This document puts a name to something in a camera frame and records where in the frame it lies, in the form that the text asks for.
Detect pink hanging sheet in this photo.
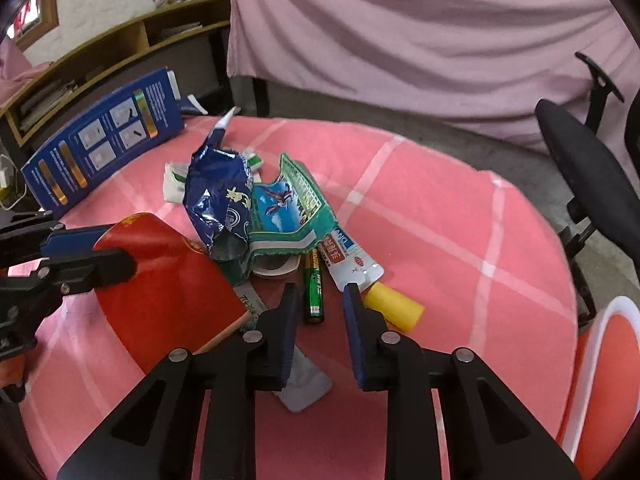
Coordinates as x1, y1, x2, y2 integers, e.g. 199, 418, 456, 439
220, 0, 640, 186

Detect pink cloth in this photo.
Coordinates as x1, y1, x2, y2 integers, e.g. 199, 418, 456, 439
0, 40, 51, 106

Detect wooden shelf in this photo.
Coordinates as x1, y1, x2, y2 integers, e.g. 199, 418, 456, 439
0, 0, 233, 148

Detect pink checked tablecloth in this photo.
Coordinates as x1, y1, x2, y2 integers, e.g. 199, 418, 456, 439
20, 115, 581, 480

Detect red paddle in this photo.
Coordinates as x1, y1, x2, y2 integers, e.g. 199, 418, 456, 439
92, 212, 251, 376

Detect grey flat sachet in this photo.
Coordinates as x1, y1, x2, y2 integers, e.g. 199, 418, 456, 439
235, 282, 333, 413

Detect red basin with white rim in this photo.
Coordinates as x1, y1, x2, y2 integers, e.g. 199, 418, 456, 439
557, 296, 640, 480

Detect green cigarette pack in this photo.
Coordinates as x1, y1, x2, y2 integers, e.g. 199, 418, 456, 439
220, 152, 339, 283

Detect green battery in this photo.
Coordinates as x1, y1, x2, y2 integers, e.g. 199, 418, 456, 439
302, 249, 325, 324

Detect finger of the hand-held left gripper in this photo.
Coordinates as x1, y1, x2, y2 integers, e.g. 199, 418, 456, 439
0, 249, 137, 307
0, 210, 117, 266

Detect white earbud case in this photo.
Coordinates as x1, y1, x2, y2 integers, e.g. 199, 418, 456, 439
251, 252, 301, 279

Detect wooden framed window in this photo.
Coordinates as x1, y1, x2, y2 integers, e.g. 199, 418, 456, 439
5, 0, 60, 41

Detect blue foil snack bag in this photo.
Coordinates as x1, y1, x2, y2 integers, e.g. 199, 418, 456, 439
182, 107, 257, 261

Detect yellow cylinder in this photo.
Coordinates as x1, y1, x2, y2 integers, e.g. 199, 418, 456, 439
362, 282, 426, 333

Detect white toothpaste tube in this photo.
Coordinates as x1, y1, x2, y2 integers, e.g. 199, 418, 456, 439
317, 227, 385, 292

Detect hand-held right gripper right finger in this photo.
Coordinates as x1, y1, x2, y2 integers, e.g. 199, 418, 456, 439
341, 282, 583, 480

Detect black office chair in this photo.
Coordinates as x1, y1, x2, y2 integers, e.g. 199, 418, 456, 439
535, 51, 640, 326

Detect blue cardboard box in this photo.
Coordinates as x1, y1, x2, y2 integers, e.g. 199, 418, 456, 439
21, 66, 206, 211

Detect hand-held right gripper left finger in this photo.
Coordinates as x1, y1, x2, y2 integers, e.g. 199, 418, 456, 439
56, 282, 301, 480

